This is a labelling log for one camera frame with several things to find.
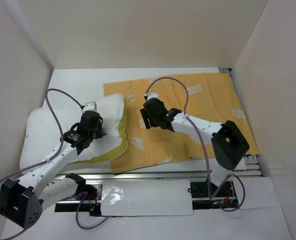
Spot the white pillow yellow edge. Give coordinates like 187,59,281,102
19,93,128,173

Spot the Mickey Mouse pillowcase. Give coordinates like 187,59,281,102
104,73,259,174

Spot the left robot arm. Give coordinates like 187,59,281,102
0,110,104,230

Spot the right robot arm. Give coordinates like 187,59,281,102
140,95,249,199

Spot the white cover plate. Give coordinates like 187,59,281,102
101,180,193,217

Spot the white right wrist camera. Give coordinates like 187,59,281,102
144,91,159,101

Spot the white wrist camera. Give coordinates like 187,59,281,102
82,101,97,113
144,91,159,101

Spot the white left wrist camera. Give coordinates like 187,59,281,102
82,101,97,113

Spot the aluminium side rail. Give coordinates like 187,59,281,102
219,68,262,176

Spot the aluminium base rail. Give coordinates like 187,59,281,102
52,170,262,181

